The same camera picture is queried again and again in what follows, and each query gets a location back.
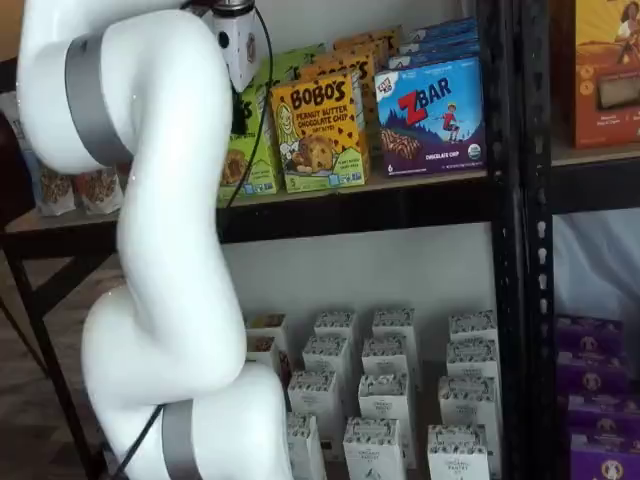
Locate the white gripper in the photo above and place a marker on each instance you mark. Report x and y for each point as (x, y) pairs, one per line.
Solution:
(240, 50)

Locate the green Bobo's apple pie box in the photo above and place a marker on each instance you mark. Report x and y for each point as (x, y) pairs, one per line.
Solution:
(237, 165)
(305, 52)
(282, 75)

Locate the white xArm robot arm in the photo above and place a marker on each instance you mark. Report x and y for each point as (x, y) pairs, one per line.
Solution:
(170, 250)

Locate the yellow Bobo's peanut butter box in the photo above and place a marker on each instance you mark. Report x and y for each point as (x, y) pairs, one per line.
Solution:
(320, 140)
(340, 65)
(382, 60)
(385, 35)

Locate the blue Zbar box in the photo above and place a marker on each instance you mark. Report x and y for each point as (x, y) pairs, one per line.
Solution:
(435, 55)
(442, 27)
(430, 115)
(440, 41)

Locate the white box yellow label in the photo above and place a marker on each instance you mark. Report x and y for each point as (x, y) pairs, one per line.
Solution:
(267, 325)
(262, 352)

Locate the white patterned pantry box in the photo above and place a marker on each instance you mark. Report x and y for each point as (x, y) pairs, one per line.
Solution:
(472, 360)
(386, 357)
(385, 400)
(472, 326)
(305, 445)
(326, 357)
(312, 397)
(335, 325)
(457, 452)
(374, 450)
(467, 402)
(394, 324)

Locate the orange snack box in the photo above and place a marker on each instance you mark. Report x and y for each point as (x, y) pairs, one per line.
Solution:
(607, 75)

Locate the purple snack box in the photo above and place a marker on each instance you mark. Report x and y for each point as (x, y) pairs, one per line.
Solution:
(602, 414)
(592, 372)
(589, 334)
(605, 457)

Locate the granola bag red label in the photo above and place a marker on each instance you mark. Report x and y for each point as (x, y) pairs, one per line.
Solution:
(97, 190)

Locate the white granola bag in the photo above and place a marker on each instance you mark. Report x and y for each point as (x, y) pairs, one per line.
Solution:
(7, 107)

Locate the white plastic sheet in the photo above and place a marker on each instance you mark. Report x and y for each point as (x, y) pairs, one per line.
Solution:
(595, 260)

